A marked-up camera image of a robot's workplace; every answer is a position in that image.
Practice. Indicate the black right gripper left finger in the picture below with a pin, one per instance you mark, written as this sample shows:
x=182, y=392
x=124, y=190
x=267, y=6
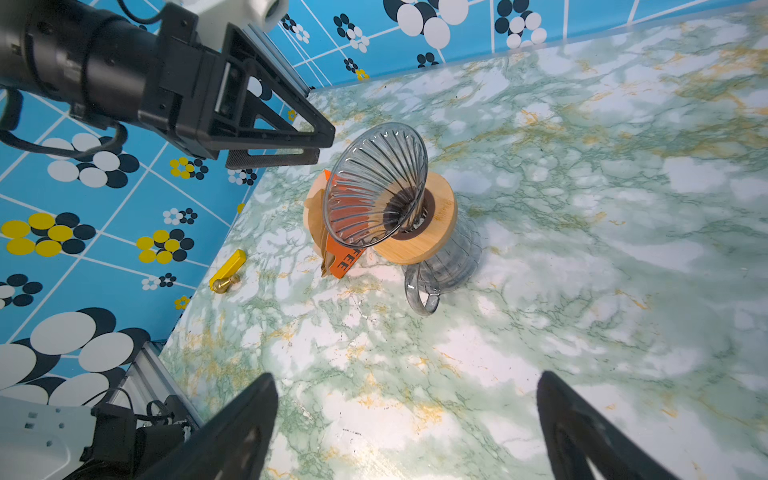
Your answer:
x=232, y=445

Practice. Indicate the aluminium front frame rail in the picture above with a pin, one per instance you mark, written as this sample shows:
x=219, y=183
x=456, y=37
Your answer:
x=147, y=380

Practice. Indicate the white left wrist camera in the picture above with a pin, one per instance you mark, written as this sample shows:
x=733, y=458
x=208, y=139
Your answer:
x=215, y=15

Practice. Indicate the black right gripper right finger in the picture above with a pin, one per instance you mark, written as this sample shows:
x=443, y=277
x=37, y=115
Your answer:
x=581, y=441

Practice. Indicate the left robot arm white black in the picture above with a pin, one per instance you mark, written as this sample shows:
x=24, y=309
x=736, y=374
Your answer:
x=94, y=60

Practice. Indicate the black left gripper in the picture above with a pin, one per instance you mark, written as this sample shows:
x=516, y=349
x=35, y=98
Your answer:
x=205, y=102

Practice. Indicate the yellow plastic block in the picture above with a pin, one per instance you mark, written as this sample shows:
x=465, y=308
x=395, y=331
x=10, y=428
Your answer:
x=226, y=276

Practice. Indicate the clear glass carafe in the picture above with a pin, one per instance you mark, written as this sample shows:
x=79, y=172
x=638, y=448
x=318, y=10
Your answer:
x=451, y=267

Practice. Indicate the ribbed glass dripper cone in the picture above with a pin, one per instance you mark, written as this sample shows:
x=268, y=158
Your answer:
x=376, y=189

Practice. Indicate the round wooden dripper holder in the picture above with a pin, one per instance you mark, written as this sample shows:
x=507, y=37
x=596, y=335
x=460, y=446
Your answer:
x=440, y=212

